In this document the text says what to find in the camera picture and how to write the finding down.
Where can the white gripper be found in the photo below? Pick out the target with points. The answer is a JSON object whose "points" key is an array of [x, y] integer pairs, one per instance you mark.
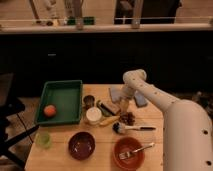
{"points": [[125, 101]]}

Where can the grey blue towel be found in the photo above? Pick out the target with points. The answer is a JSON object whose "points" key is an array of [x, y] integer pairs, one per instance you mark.
{"points": [[115, 94]]}

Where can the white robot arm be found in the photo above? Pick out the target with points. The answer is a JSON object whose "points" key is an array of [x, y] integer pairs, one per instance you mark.
{"points": [[188, 130]]}

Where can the purple bowl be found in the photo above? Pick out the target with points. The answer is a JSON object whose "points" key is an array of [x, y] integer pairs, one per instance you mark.
{"points": [[81, 145]]}

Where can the blue sponge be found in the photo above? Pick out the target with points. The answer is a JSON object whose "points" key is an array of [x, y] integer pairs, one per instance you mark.
{"points": [[140, 100]]}

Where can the brown pine cone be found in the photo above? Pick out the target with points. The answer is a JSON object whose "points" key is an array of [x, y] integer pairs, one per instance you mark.
{"points": [[128, 119]]}

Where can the green vegetable toy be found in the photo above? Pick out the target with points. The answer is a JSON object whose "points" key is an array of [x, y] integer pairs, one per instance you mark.
{"points": [[103, 110]]}

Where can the yellow banana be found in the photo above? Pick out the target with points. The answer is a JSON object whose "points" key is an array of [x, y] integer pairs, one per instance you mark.
{"points": [[108, 120]]}

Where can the small metal cup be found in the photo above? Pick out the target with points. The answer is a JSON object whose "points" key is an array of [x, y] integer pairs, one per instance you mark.
{"points": [[89, 101]]}

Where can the white lidded jar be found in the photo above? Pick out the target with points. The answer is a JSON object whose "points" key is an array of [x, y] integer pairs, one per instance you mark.
{"points": [[93, 115]]}

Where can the silver fork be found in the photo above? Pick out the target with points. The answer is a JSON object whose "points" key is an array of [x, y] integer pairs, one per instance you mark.
{"points": [[129, 154]]}

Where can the green plastic tray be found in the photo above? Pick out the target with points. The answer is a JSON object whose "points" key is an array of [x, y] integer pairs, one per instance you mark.
{"points": [[66, 96]]}

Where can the orange ball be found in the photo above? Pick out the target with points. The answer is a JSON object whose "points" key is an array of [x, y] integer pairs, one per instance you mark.
{"points": [[50, 111]]}

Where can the green plastic cup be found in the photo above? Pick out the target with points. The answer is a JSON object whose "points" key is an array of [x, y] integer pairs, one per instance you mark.
{"points": [[43, 140]]}

